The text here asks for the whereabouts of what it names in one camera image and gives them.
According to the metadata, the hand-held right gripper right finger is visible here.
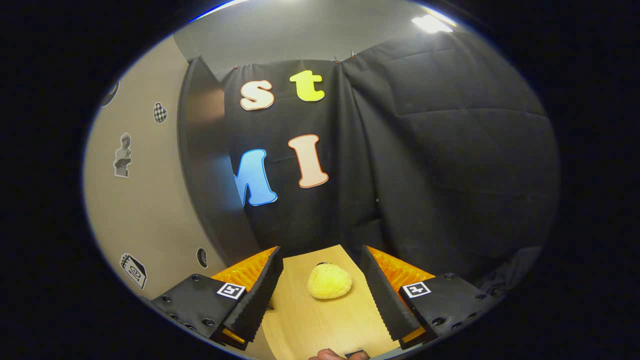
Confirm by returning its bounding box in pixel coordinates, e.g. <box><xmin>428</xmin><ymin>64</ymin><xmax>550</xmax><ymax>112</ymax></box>
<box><xmin>360</xmin><ymin>245</ymin><xmax>503</xmax><ymax>351</ymax></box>

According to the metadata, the long ceiling light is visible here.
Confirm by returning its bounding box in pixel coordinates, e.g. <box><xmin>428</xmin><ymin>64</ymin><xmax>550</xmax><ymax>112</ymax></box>
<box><xmin>411</xmin><ymin>14</ymin><xmax>456</xmax><ymax>35</ymax></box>

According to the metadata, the yellow plush toy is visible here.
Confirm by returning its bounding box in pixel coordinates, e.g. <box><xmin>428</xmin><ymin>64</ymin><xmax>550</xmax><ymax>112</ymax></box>
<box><xmin>307</xmin><ymin>262</ymin><xmax>354</xmax><ymax>300</ymax></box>

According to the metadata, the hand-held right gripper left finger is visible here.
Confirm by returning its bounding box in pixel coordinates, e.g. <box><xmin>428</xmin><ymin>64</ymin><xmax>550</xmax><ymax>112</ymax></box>
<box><xmin>150</xmin><ymin>246</ymin><xmax>285</xmax><ymax>351</ymax></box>

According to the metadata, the black backdrop cloth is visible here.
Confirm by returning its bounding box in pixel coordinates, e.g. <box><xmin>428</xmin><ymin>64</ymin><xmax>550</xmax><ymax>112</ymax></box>
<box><xmin>215</xmin><ymin>31</ymin><xmax>561</xmax><ymax>296</ymax></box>

